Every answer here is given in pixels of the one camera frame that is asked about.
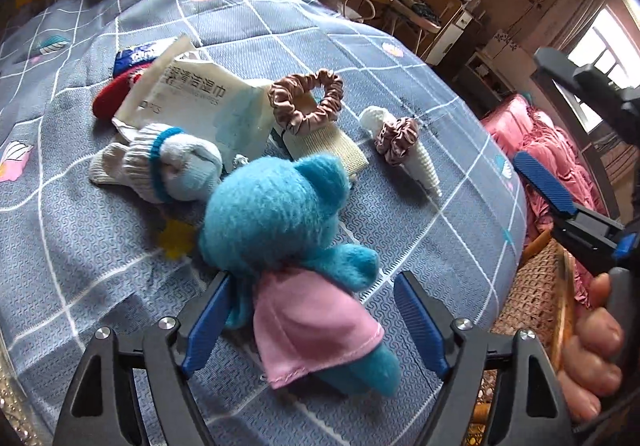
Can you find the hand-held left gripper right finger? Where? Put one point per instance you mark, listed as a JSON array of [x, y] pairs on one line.
[[420, 326]]

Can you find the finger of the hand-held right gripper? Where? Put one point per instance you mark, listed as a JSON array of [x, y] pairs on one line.
[[545, 183], [590, 80]]

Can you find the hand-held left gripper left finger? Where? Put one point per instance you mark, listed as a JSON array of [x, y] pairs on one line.
[[205, 328]]

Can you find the white knitted sock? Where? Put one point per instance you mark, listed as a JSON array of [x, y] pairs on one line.
[[425, 165]]

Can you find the blue plush bear pink dress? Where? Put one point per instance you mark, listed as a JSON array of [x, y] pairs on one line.
[[270, 211]]

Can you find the small dusty pink scrunchie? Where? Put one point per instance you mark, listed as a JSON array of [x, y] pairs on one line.
[[395, 140]]

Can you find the white wet wipes packet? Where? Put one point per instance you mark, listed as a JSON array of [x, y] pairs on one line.
[[195, 100]]

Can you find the red plush toy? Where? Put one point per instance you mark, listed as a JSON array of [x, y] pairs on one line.
[[110, 98]]

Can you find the person's right hand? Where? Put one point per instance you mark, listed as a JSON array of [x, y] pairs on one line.
[[595, 346]]

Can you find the window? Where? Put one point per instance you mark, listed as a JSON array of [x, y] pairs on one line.
[[605, 45]]

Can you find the pink ruffled blanket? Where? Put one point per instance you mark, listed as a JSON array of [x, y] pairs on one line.
[[530, 135]]

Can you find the woven rattan chair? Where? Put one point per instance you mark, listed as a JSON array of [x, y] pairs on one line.
[[530, 296]]

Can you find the grey checked quilt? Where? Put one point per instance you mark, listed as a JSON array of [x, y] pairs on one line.
[[75, 226]]

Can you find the rolled white blue sock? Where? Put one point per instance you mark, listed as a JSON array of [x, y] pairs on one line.
[[190, 160]]

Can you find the beige knitted sock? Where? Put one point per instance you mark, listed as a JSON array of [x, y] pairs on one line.
[[325, 145]]

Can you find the large brown satin scrunchie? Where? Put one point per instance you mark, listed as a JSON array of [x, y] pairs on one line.
[[285, 105]]

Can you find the blue tissue packet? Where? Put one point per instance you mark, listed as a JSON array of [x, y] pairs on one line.
[[130, 58]]

